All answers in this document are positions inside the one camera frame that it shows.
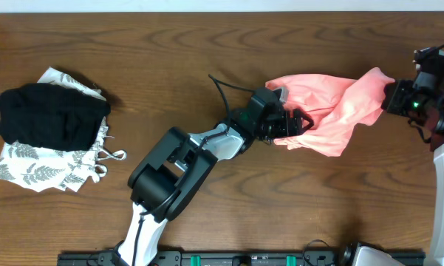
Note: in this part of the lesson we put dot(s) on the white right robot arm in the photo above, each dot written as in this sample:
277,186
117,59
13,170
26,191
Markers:
429,64

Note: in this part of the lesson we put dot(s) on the black folded garment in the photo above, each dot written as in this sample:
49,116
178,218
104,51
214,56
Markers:
50,116

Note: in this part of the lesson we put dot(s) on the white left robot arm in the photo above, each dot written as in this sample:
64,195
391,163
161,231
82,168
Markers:
167,179

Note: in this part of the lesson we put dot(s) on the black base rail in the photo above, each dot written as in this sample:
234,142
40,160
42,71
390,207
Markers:
356,253

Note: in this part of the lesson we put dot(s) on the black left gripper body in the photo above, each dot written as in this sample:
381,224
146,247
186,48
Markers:
275,126

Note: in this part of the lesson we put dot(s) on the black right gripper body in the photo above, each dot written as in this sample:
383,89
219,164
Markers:
417,103

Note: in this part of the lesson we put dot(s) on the white fern-print drawstring bag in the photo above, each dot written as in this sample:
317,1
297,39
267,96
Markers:
41,168

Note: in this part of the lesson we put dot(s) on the pink cloth garment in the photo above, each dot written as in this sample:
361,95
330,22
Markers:
336,105

